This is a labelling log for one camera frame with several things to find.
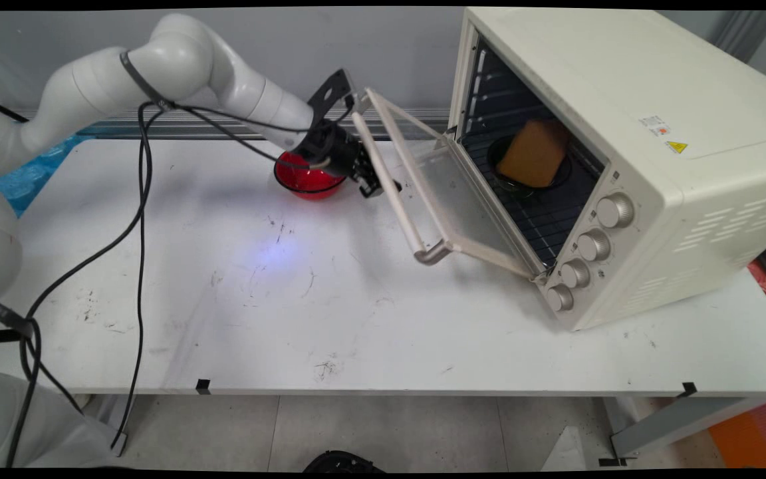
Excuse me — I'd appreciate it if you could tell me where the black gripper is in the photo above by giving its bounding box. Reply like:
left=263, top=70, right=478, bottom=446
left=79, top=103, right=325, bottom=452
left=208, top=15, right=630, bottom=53
left=295, top=120, right=403, bottom=199

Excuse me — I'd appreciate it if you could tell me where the cream glass oven door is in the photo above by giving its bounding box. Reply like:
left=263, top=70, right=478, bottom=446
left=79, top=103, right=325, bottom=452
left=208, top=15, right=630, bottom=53
left=351, top=88, right=550, bottom=283

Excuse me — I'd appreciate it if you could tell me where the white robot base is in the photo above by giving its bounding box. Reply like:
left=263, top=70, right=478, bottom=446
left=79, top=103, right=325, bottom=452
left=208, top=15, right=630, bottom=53
left=0, top=369, right=128, bottom=468

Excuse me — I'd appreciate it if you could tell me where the red bowl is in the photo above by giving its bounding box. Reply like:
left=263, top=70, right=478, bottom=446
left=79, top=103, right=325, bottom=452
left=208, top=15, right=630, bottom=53
left=274, top=150, right=348, bottom=202

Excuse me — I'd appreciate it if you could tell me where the black dish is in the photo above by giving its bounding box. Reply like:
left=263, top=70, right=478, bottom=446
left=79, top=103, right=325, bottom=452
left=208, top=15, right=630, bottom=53
left=487, top=136, right=574, bottom=201

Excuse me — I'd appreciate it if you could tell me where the orange-brown bread block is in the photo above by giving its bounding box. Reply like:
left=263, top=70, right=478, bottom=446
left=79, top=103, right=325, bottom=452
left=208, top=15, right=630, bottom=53
left=496, top=120, right=571, bottom=188

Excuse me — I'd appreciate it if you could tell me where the silver oven knob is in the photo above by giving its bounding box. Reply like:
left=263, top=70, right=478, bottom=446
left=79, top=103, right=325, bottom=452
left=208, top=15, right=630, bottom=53
left=577, top=229, right=612, bottom=263
left=546, top=284, right=575, bottom=313
left=559, top=259, right=591, bottom=289
left=596, top=194, right=635, bottom=230

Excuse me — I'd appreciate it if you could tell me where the black round object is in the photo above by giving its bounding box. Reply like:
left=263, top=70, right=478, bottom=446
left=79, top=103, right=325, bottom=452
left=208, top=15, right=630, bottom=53
left=303, top=450, right=384, bottom=474

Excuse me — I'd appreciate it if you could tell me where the cream toaster oven body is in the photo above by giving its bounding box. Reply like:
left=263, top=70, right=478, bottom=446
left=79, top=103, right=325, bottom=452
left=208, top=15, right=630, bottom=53
left=448, top=8, right=766, bottom=332

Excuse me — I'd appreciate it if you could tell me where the white table leg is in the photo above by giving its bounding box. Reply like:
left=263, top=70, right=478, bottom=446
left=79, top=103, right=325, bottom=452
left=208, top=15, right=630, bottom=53
left=84, top=395, right=136, bottom=457

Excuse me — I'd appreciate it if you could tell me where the blue bubble wrap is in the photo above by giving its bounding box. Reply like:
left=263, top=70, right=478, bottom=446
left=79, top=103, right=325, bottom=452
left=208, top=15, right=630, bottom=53
left=0, top=135, right=88, bottom=218

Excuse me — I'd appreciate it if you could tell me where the grey table leg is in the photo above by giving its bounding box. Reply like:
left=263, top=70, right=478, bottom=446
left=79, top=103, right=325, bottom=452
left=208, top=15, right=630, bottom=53
left=609, top=397, right=766, bottom=460

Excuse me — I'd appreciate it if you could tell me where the orange box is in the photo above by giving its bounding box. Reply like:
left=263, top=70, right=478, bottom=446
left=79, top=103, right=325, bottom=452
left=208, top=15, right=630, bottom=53
left=708, top=399, right=766, bottom=468

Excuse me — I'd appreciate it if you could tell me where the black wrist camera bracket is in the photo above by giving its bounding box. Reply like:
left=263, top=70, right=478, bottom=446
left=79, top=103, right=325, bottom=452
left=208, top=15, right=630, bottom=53
left=307, top=69, right=358, bottom=125

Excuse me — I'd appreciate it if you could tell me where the aluminium rail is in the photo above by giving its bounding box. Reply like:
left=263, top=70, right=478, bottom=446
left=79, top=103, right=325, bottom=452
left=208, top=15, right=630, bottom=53
left=11, top=108, right=453, bottom=141

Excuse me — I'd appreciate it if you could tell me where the wire oven rack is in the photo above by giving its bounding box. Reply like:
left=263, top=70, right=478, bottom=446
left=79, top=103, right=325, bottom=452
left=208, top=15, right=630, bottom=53
left=481, top=133, right=606, bottom=267

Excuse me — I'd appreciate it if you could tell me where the long black cable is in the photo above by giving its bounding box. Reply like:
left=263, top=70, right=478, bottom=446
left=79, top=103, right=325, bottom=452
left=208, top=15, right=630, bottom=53
left=112, top=100, right=330, bottom=453
left=5, top=100, right=158, bottom=468

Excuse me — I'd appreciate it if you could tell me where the grey aluminium frame post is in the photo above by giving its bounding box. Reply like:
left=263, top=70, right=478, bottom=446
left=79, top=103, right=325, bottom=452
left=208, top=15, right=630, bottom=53
left=712, top=10, right=766, bottom=65

